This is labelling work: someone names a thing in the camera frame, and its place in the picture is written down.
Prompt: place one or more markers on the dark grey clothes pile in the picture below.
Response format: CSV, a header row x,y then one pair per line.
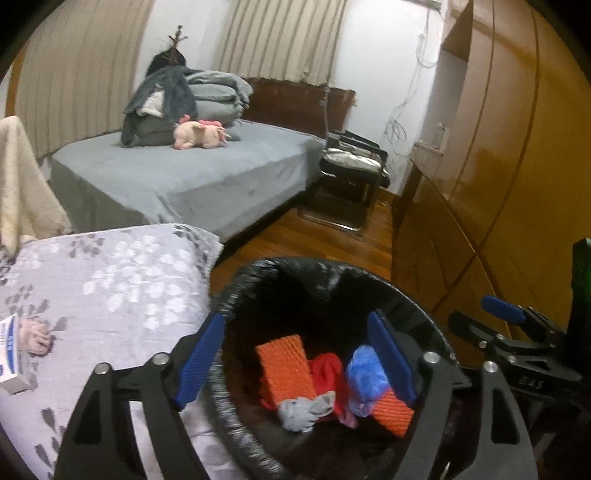
x,y
159,97

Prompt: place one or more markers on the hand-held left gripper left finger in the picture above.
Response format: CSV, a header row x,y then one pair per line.
x,y
201,357

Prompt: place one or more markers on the white and blue box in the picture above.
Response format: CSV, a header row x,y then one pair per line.
x,y
14,355

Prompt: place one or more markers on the orange textured cloth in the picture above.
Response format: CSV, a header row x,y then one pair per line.
x,y
392,413
284,367

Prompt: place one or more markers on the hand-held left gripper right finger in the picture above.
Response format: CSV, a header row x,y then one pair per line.
x,y
392,362

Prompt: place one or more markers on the wide beige curtain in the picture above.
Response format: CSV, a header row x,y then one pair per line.
x,y
83,74

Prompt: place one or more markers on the wooden coat rack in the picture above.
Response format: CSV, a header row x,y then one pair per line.
x,y
171,46

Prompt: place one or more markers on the grey crumpled cloth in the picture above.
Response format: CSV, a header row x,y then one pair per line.
x,y
302,410

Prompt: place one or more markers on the pink pig plush toy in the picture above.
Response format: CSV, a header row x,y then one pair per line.
x,y
201,134

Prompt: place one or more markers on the dark wooden headboard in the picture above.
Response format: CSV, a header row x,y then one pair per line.
x,y
295,106

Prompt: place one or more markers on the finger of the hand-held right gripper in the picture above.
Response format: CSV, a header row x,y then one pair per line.
x,y
501,308
466,325

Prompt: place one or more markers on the pink crumpled tissue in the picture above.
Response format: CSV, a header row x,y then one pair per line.
x,y
34,337

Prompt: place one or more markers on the folded grey blankets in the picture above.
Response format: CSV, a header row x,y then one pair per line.
x,y
217,94

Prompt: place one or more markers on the black lined trash bin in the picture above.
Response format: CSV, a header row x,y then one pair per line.
x,y
277,286

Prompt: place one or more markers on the narrow beige curtain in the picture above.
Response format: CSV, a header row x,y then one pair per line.
x,y
281,41

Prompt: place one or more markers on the red cloth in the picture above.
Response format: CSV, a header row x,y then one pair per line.
x,y
328,374

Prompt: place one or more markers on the brown wooden wardrobe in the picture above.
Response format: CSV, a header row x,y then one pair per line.
x,y
508,161

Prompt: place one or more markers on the grey bed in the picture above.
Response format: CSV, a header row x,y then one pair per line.
x,y
184,180

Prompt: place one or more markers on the blue plastic bag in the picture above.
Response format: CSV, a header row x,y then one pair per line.
x,y
364,374

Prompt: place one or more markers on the black folding chair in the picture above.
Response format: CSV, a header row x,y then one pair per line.
x,y
351,175

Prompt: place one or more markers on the cream quilt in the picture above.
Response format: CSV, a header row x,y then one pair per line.
x,y
23,194

